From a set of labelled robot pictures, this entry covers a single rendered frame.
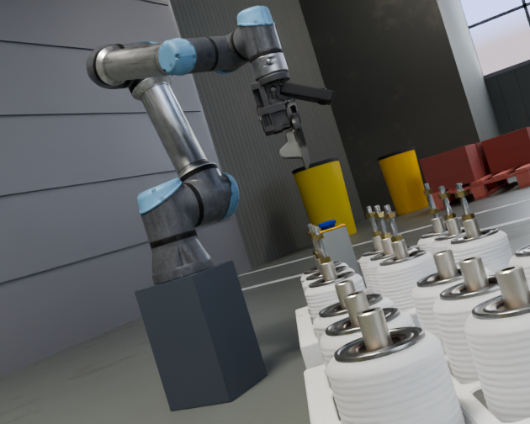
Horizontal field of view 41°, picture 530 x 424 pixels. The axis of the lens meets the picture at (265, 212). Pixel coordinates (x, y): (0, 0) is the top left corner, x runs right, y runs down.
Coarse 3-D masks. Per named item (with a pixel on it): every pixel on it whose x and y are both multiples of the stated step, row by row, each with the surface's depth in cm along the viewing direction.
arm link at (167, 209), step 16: (144, 192) 167; (160, 192) 166; (176, 192) 168; (192, 192) 171; (144, 208) 167; (160, 208) 165; (176, 208) 167; (192, 208) 170; (144, 224) 169; (160, 224) 166; (176, 224) 166; (192, 224) 170
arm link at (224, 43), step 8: (232, 32) 156; (216, 40) 154; (224, 40) 155; (232, 40) 154; (224, 48) 154; (232, 48) 155; (224, 56) 154; (232, 56) 156; (240, 56) 155; (224, 64) 156; (232, 64) 158; (240, 64) 158; (224, 72) 162
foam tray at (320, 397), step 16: (320, 368) 87; (320, 384) 79; (464, 384) 64; (320, 400) 73; (464, 400) 60; (480, 400) 62; (320, 416) 67; (336, 416) 66; (464, 416) 57; (480, 416) 55
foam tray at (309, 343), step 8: (296, 312) 139; (304, 312) 136; (408, 312) 105; (296, 320) 131; (304, 320) 127; (416, 320) 104; (304, 328) 118; (312, 328) 116; (304, 336) 111; (312, 336) 109; (304, 344) 105; (312, 344) 104; (304, 352) 104; (312, 352) 104; (320, 352) 104; (304, 360) 104; (312, 360) 104; (320, 360) 104
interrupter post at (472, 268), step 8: (464, 264) 68; (472, 264) 68; (480, 264) 68; (464, 272) 68; (472, 272) 68; (480, 272) 68; (464, 280) 69; (472, 280) 68; (480, 280) 68; (472, 288) 68; (480, 288) 68
